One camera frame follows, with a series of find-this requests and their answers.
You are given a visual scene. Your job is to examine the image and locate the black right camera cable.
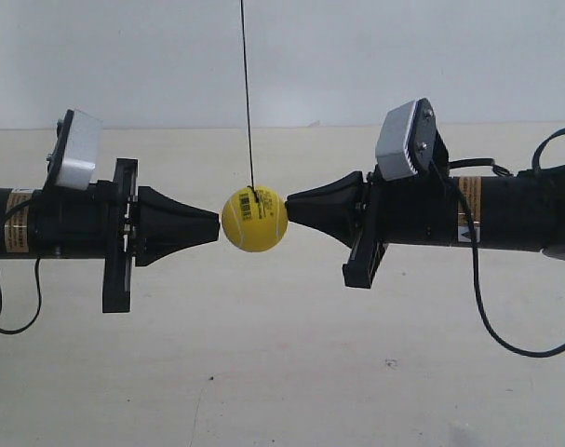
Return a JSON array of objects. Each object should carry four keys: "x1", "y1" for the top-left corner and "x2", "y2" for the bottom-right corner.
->
[{"x1": 430, "y1": 124, "x2": 565, "y2": 359}]

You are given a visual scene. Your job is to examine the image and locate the black left camera cable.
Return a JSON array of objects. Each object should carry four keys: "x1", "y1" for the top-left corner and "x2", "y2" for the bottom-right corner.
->
[{"x1": 0, "y1": 195, "x2": 43, "y2": 334}]

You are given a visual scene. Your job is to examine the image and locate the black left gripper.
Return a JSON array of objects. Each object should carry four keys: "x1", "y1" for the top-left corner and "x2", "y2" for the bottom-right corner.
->
[{"x1": 29, "y1": 158, "x2": 220, "y2": 313}]

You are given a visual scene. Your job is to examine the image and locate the black hanging string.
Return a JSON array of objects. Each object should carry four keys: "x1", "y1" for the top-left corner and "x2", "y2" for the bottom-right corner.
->
[{"x1": 238, "y1": 0, "x2": 260, "y2": 204}]

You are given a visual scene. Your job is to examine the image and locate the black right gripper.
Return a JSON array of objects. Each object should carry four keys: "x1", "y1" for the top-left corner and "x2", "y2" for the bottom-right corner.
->
[{"x1": 285, "y1": 134, "x2": 457, "y2": 289}]

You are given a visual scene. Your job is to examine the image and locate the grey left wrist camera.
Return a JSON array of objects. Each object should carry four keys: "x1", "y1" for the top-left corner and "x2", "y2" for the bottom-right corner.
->
[{"x1": 43, "y1": 109, "x2": 102, "y2": 191}]

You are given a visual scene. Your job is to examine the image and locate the yellow tennis ball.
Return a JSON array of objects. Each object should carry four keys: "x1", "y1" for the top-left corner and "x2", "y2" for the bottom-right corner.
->
[{"x1": 221, "y1": 185, "x2": 289, "y2": 252}]

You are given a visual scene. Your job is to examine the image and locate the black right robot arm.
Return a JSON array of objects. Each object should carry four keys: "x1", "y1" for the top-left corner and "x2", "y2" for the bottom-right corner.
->
[{"x1": 285, "y1": 137, "x2": 565, "y2": 289}]

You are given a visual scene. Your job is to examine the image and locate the black camera cable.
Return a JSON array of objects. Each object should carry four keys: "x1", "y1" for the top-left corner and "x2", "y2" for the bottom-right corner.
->
[
  {"x1": 0, "y1": 195, "x2": 43, "y2": 334},
  {"x1": 430, "y1": 124, "x2": 565, "y2": 359}
]

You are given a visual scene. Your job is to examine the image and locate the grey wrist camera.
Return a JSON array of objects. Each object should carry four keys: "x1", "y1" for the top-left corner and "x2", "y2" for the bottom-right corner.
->
[
  {"x1": 43, "y1": 109, "x2": 102, "y2": 191},
  {"x1": 375, "y1": 97, "x2": 437, "y2": 182}
]

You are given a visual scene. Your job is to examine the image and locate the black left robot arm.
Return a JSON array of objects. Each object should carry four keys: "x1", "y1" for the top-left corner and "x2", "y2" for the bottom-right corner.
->
[{"x1": 0, "y1": 158, "x2": 220, "y2": 314}]

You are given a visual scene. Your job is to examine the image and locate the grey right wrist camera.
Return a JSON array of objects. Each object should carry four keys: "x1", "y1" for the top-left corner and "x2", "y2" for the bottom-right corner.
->
[{"x1": 375, "y1": 97, "x2": 437, "y2": 182}]

